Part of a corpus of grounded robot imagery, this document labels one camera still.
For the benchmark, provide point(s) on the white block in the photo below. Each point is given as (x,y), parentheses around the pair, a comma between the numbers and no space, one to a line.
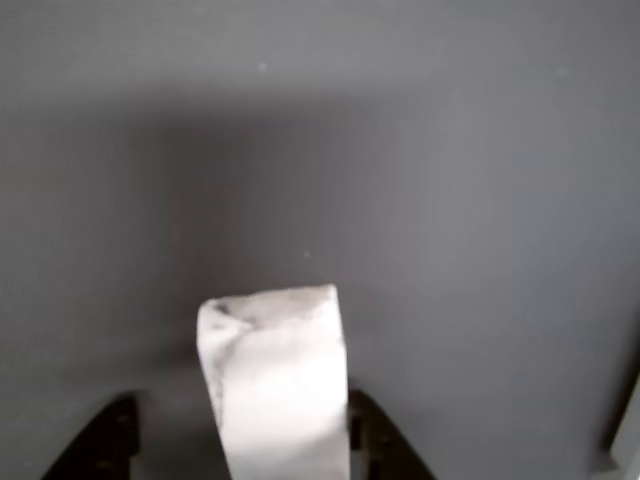
(280,380)

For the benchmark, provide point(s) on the grey table mat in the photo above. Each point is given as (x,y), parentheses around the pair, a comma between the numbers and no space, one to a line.
(350,175)

